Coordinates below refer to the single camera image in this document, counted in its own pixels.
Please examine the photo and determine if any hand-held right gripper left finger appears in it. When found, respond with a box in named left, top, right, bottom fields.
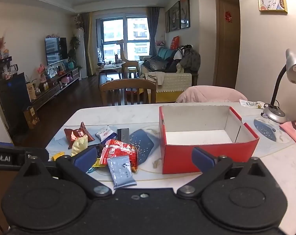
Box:
left=18, top=147, right=112, bottom=200

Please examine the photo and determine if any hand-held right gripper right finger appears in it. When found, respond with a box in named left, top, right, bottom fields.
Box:
left=177, top=147, right=273, bottom=199

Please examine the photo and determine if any pale yellow snack packet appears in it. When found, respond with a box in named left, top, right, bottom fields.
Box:
left=71, top=135, right=90, bottom=157

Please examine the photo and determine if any red cardboard box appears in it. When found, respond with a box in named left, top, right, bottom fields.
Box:
left=159, top=105, right=260, bottom=175

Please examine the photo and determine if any red-brown foil snack packet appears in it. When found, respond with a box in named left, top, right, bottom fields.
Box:
left=64, top=122, right=96, bottom=150

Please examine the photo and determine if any white blue snack packet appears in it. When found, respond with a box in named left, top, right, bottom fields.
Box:
left=95, top=125, right=118, bottom=143

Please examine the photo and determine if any red noodle snack packet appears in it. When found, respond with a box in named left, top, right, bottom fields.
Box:
left=99, top=139, right=139, bottom=173

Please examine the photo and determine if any light blue sachet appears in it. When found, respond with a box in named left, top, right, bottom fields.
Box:
left=106, top=156, right=137, bottom=189

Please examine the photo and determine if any black silver snack packet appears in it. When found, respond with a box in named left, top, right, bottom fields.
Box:
left=117, top=128, right=130, bottom=144

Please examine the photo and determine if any brown paper bag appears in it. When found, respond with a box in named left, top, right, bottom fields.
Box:
left=24, top=106, right=40, bottom=129

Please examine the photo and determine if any blue printed table mat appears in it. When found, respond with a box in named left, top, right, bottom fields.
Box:
left=45, top=121, right=296, bottom=179

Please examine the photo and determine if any black cabinet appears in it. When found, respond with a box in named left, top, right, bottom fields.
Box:
left=0, top=56, right=31, bottom=137

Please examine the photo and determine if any pink jacket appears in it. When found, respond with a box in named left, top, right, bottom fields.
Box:
left=175, top=85, right=248, bottom=103

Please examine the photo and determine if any yellow paper bag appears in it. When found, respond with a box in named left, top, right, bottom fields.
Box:
left=26, top=83, right=37, bottom=101

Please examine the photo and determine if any white printed packet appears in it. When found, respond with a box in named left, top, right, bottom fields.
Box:
left=239, top=99, right=265, bottom=109

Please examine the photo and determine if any dark wooden television cabinet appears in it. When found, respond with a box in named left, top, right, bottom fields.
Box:
left=28, top=67, right=80, bottom=111

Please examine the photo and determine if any sofa with white cover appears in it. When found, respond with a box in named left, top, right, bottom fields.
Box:
left=138, top=48, right=200, bottom=103

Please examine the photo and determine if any wooden dining chair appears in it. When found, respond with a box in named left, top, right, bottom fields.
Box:
left=99, top=79, right=157, bottom=106

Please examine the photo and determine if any grey desk lamp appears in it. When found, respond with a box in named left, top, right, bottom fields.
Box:
left=261, top=48, right=296, bottom=124

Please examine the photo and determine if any pink flower bouquet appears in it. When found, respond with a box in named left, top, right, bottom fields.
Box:
left=36, top=64, right=48, bottom=82

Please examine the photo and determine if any pink paper packet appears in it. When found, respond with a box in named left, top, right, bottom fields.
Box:
left=279, top=117, right=296, bottom=152

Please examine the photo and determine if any oval coffee table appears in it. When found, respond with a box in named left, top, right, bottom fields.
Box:
left=97, top=62, right=124, bottom=76

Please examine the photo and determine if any pile of clothes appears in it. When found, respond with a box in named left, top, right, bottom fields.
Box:
left=174, top=44, right=201, bottom=74

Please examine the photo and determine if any white standing air conditioner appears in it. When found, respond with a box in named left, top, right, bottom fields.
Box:
left=73, top=28, right=87, bottom=79

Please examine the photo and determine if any wooden giraffe chair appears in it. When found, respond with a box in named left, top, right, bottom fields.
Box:
left=117, top=40, right=139, bottom=74

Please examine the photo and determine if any wooden door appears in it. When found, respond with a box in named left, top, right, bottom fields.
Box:
left=213, top=0, right=241, bottom=90

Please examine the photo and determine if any television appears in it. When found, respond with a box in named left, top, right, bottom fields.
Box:
left=45, top=37, right=67, bottom=66

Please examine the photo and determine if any green potted plant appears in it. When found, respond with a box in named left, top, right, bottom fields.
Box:
left=69, top=36, right=80, bottom=64

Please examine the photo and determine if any beige curtain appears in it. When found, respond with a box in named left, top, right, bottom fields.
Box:
left=81, top=12, right=96, bottom=77

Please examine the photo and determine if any red bag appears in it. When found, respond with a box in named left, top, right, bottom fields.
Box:
left=170, top=36, right=180, bottom=50

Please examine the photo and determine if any large window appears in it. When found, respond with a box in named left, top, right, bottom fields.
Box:
left=96, top=13, right=151, bottom=63

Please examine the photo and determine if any grey curtain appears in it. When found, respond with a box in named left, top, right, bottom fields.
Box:
left=147, top=6, right=161, bottom=57

